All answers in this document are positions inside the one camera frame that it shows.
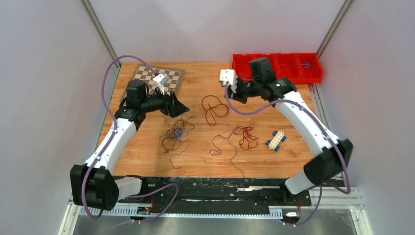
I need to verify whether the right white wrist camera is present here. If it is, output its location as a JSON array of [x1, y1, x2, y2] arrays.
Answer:
[[219, 69, 237, 93]]

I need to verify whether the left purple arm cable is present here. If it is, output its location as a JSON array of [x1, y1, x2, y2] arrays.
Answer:
[[81, 55, 180, 224]]

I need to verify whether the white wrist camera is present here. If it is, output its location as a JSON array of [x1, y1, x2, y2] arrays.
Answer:
[[219, 69, 237, 93], [153, 73, 170, 94]]

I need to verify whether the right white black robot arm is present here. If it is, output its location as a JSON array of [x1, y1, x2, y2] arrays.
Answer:
[[219, 57, 353, 205]]

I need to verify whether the aluminium frame rail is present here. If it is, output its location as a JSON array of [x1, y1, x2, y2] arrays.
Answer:
[[58, 182, 373, 235]]

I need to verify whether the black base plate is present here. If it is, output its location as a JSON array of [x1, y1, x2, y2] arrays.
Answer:
[[87, 175, 346, 215]]

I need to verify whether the red bin far right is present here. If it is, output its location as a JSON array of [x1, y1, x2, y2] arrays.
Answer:
[[296, 53, 323, 84]]

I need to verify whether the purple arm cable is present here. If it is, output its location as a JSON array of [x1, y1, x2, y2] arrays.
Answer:
[[224, 87, 352, 227], [81, 55, 180, 224]]

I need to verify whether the red bin far left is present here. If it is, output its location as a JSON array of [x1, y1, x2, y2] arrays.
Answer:
[[232, 53, 258, 81]]

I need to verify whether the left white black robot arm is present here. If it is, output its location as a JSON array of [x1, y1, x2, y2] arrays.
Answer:
[[69, 80, 190, 211]]

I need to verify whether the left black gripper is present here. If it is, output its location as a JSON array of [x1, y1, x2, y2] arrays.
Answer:
[[140, 84, 189, 118]]

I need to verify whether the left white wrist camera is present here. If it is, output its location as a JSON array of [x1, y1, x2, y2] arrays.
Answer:
[[153, 73, 170, 94]]

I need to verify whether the red bin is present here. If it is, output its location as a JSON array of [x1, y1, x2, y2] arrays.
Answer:
[[296, 53, 323, 84], [232, 53, 258, 81], [251, 53, 277, 83], [276, 53, 301, 84]]

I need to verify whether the brown wire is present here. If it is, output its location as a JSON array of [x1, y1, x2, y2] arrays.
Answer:
[[159, 114, 197, 170]]

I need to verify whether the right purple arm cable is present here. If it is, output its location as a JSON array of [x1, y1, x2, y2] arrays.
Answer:
[[224, 87, 352, 227]]

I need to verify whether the white blue toy block car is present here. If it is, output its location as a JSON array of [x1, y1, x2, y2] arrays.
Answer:
[[266, 130, 286, 151]]

